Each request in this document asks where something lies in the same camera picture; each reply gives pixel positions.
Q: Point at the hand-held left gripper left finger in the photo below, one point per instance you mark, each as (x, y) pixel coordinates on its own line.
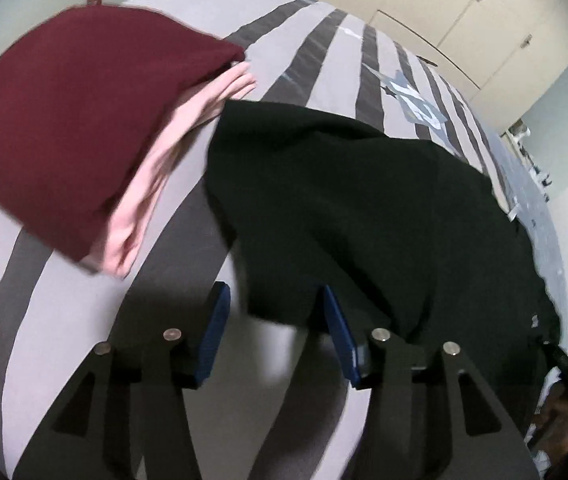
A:
(211, 335)

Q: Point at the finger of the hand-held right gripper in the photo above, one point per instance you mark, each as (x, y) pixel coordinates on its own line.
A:
(556, 355)

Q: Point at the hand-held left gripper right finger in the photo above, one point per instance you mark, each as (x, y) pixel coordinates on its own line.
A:
(341, 340)

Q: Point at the black printed t-shirt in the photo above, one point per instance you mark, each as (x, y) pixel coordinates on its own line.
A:
(339, 200)

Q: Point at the striped grey bed sheet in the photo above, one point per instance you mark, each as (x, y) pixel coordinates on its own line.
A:
(79, 310)

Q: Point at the folded pink garment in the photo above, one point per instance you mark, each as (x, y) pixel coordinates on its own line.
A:
(134, 210)

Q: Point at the white nightstand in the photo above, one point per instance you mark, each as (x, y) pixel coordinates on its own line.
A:
(529, 160)

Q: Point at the small white fan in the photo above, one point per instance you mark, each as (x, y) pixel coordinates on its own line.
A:
(518, 131)

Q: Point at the folded maroon garment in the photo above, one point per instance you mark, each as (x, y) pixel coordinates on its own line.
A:
(64, 110)

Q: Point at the cream wardrobe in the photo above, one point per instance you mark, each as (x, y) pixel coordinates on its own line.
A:
(414, 0)

